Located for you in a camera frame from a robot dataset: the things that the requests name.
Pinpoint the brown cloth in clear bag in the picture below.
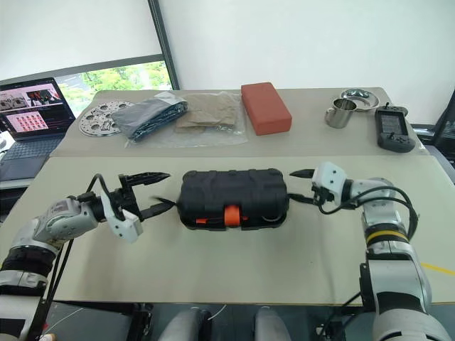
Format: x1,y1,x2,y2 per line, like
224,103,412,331
173,90,249,146

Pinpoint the black chair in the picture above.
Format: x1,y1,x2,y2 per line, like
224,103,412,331
431,105,455,161

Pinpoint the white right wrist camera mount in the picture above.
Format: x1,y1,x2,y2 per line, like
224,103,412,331
311,161,348,204

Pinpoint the dark blue folded cloth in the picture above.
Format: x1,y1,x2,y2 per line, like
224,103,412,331
111,99,190,144

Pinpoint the stainless steel cup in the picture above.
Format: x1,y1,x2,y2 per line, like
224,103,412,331
323,97,359,129

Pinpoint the red rectangular block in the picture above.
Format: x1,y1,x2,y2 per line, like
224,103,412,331
240,82,294,137

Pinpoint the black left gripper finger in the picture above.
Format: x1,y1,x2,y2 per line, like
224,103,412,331
123,171,172,187
138,199,178,222

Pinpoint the black handheld controller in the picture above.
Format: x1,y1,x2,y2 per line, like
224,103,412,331
374,102,417,153

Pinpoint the perforated round metal plate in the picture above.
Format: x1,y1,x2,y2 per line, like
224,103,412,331
79,99,137,137

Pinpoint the grey window frame post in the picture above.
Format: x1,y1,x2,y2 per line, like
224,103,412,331
146,0,181,92

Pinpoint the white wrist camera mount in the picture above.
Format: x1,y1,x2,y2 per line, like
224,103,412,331
311,161,348,204
98,183,144,245

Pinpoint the open laptop computer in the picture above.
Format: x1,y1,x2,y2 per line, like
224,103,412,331
0,77,77,183

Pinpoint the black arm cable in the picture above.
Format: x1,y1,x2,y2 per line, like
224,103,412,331
317,185,421,243
27,173,112,341

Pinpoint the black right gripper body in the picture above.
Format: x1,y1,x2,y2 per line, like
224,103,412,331
311,183,336,210

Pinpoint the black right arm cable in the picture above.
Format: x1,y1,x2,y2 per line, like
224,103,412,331
317,185,421,243

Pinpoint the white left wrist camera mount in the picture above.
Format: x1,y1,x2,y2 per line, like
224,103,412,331
98,183,144,245

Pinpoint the black plastic tool case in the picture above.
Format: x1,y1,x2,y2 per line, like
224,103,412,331
176,168,289,232

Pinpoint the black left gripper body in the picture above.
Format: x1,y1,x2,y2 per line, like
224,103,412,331
107,173,142,215

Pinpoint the stainless steel dish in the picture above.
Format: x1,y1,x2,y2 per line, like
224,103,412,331
340,88,381,112

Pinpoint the grey rounded shape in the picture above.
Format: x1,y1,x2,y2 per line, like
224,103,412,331
166,306,211,341

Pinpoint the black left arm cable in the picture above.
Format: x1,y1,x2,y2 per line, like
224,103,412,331
27,173,112,341

